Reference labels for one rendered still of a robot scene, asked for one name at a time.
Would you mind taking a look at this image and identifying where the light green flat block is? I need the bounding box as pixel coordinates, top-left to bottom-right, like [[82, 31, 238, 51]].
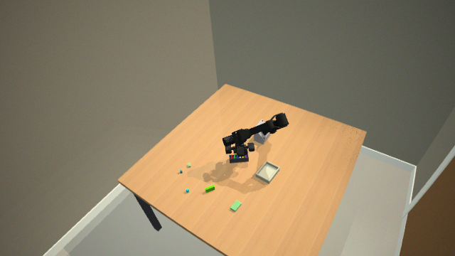
[[230, 200, 242, 212]]

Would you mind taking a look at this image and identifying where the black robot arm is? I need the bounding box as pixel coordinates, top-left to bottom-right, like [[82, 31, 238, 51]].
[[223, 112, 289, 157]]

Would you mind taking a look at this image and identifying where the cream shallow square tray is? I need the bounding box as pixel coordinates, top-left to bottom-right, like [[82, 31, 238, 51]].
[[256, 161, 280, 184]]

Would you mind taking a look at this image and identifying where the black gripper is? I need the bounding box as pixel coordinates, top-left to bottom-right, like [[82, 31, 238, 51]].
[[225, 143, 255, 154]]

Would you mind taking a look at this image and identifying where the green rectangular block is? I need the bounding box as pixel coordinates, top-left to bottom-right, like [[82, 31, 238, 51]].
[[205, 185, 215, 193]]

